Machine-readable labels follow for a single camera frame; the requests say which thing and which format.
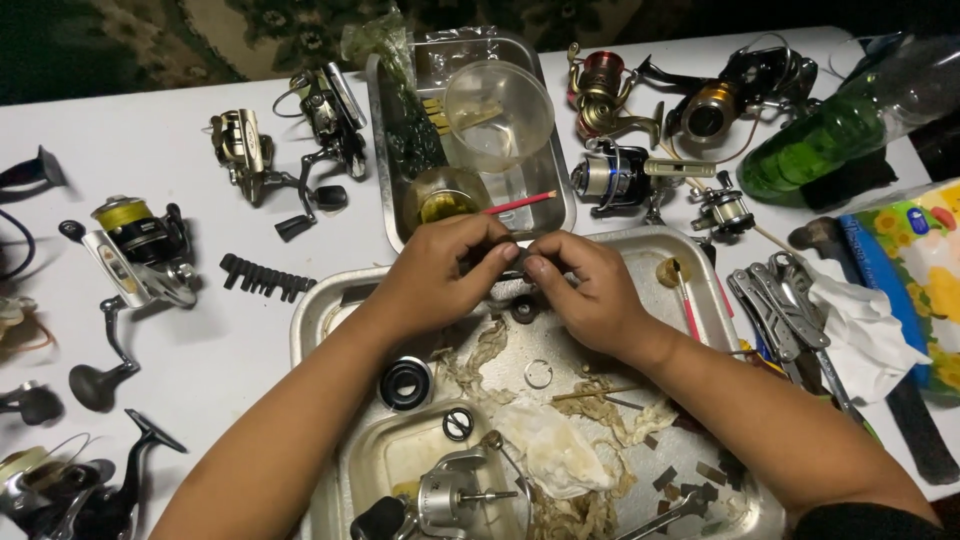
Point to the person's black sleeve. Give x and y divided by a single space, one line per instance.
870 523

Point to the yellow strips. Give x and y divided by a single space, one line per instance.
433 116

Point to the steel multi-tool pliers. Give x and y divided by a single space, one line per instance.
776 307

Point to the flowered tissue packet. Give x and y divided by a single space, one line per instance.
919 277

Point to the spinning reel with yellow line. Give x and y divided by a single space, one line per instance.
139 247

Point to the person's right hand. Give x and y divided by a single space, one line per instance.
592 300

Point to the green screwdriver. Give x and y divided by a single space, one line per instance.
847 397

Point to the red pencil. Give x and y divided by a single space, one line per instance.
521 202

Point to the green plastic bottle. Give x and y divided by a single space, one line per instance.
832 131

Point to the black bit holder strip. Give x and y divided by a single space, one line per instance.
262 277

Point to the pink brush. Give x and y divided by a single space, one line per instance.
686 307

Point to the silver reel body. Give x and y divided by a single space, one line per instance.
446 495

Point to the black and gold spinning reel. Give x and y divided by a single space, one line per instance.
712 109

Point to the white tissue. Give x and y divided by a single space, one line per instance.
862 337

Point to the person's left hand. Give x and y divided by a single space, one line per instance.
427 277

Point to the dark grey spinning reel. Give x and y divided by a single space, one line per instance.
334 116

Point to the black reel foot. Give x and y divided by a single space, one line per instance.
34 171

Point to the stained tissue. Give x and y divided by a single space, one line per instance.
551 450

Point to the long wooden stick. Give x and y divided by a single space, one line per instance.
772 241

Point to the red and gold spinning reel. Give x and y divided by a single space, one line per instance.
604 94

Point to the tangled line bundle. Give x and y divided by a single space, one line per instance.
19 322

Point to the deep steel tray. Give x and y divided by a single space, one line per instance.
540 187

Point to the dirty rag strips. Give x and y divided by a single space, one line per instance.
480 356

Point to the small baitcasting reel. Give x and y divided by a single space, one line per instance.
726 210

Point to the small dark reel part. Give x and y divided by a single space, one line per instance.
521 259

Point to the black spinning reel with line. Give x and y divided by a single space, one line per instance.
82 495

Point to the large steel tray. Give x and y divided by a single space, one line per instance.
675 442

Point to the glass jar with yellow liquid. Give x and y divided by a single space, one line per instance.
442 196

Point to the short wooden stick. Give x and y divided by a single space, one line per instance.
592 392

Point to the blue and silver spinning reel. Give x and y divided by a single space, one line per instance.
611 176

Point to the small yellow grease pot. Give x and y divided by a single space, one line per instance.
667 274

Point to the clear plastic wrapper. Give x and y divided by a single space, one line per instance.
461 43

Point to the black reel spool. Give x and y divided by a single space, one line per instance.
406 384

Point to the small steel tray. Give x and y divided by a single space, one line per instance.
382 457

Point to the steel wrench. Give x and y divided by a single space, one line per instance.
660 517

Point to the green plastic bag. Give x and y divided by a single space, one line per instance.
409 120

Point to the clear plastic bowl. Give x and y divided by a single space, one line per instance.
499 112

